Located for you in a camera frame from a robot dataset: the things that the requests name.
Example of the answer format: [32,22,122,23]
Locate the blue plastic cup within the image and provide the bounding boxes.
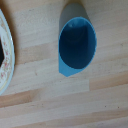
[58,2,98,78]

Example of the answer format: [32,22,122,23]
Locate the white floral rimmed plate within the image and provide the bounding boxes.
[0,8,16,96]

